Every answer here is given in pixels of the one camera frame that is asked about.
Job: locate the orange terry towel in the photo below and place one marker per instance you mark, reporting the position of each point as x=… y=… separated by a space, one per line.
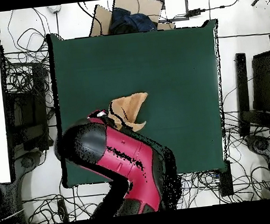
x=129 y=105

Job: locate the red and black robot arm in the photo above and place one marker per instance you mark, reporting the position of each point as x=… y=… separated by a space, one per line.
x=129 y=153

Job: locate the dark green table cloth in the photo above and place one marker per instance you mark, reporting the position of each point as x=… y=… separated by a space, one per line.
x=97 y=72

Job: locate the black equipment rack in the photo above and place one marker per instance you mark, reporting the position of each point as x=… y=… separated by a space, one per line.
x=25 y=111

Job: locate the black stand base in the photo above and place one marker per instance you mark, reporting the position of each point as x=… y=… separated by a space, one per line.
x=26 y=162
x=260 y=145

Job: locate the blue jeans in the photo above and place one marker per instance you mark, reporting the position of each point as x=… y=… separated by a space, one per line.
x=137 y=20

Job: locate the black power strip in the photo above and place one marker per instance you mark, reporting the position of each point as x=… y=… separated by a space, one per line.
x=62 y=209

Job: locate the white round device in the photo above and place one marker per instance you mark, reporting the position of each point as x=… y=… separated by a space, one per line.
x=54 y=8

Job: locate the brown cardboard box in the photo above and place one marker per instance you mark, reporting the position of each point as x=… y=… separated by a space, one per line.
x=147 y=6

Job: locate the black power adapter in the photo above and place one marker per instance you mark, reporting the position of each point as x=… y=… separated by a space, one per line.
x=195 y=12

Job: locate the black box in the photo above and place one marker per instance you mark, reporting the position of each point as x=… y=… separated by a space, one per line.
x=226 y=181

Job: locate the thin black metal frame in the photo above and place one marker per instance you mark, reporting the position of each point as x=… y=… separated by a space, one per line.
x=186 y=1

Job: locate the black upright post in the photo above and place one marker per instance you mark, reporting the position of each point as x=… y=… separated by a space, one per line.
x=241 y=81

